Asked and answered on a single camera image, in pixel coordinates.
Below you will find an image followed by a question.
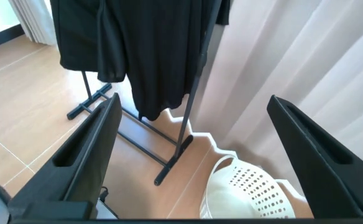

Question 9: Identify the white laundry basket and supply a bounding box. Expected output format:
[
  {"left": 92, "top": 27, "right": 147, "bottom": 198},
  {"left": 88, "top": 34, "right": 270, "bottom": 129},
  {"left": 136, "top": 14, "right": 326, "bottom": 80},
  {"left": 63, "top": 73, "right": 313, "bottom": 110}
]
[{"left": 199, "top": 154, "right": 297, "bottom": 219}]

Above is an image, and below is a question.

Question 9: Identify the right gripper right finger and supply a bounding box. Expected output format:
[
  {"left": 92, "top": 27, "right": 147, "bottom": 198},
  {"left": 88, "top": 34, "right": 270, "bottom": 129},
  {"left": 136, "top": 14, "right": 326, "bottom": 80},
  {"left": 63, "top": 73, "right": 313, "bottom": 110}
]
[{"left": 267, "top": 95, "right": 363, "bottom": 219}]

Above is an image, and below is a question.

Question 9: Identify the black garment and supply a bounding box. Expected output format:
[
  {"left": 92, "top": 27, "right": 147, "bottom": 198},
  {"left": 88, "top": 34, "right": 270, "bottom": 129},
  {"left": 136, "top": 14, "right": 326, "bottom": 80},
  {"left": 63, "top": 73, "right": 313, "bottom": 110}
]
[
  {"left": 96, "top": 0, "right": 231, "bottom": 121},
  {"left": 50, "top": 0, "right": 103, "bottom": 73}
]

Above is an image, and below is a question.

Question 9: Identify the beige curtain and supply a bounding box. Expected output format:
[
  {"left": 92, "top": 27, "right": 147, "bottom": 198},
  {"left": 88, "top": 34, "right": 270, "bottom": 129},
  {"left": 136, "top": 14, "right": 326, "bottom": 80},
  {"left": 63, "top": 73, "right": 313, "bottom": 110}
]
[
  {"left": 172, "top": 0, "right": 363, "bottom": 200},
  {"left": 7, "top": 0, "right": 57, "bottom": 46}
]

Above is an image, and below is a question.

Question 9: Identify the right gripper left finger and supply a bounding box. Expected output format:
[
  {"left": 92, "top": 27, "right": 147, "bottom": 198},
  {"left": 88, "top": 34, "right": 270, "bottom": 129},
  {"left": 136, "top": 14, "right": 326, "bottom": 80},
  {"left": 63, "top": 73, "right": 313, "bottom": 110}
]
[{"left": 7, "top": 92, "right": 122, "bottom": 220}]

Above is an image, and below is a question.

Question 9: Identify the black clothes rack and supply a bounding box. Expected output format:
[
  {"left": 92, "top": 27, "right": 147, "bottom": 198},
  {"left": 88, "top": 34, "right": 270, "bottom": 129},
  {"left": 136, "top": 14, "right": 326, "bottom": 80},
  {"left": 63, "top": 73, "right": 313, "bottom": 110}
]
[{"left": 67, "top": 0, "right": 223, "bottom": 187}]

